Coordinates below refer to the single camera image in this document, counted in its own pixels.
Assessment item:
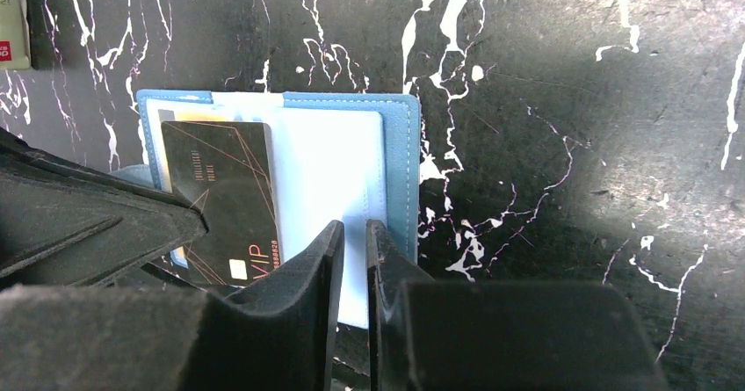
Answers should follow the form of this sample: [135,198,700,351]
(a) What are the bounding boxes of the black VIP credit card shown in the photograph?
[162,121,282,287]

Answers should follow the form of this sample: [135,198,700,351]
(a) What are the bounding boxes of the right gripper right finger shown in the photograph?
[365,220,668,390]

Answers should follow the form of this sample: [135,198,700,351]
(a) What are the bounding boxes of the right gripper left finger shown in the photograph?
[1,221,344,390]

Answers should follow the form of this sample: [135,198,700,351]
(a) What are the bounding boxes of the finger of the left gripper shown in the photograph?
[1,130,208,288]

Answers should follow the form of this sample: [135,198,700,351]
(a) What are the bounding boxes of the blue card holder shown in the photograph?
[116,90,421,329]

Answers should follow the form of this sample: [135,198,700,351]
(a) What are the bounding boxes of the small white and yellow box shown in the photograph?
[0,0,31,70]

